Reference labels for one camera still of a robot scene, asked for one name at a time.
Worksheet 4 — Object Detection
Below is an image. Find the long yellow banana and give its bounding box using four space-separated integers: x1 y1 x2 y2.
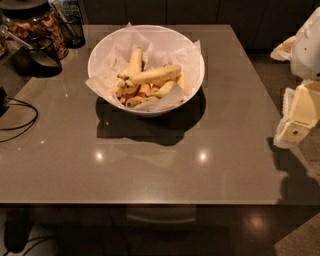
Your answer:
118 64 181 85

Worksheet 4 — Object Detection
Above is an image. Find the upright yellow banana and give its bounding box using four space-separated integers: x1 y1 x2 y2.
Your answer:
124 48 142 77

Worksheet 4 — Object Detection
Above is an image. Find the small lower yellow banana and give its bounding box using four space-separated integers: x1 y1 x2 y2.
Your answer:
149 81 175 98

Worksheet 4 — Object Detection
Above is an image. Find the glass snack jar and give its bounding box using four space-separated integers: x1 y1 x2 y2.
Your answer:
0 0 68 59

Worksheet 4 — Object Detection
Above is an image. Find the right edge yellow banana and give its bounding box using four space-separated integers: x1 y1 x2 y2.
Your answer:
177 74 189 96

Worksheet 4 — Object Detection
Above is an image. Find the silver spoon handle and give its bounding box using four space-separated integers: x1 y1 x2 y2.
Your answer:
0 26 33 50

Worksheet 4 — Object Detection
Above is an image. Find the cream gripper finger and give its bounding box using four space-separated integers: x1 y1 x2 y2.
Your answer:
270 36 296 61
273 80 320 149

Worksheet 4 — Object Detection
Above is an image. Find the white bowl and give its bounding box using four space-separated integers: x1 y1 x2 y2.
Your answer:
87 24 206 118

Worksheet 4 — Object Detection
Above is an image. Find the black mesh pen holder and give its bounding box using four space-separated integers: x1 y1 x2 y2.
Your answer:
58 14 85 49

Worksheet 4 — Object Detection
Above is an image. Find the orange fruit piece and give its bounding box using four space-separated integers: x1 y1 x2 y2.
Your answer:
137 84 151 97

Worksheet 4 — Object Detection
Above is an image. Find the white paper liner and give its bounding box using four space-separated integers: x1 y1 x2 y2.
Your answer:
85 22 202 113

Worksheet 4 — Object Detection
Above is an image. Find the black cable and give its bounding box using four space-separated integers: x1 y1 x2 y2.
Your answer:
0 95 39 144

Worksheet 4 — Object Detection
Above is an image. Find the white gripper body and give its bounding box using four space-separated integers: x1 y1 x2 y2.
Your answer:
290 7 320 80

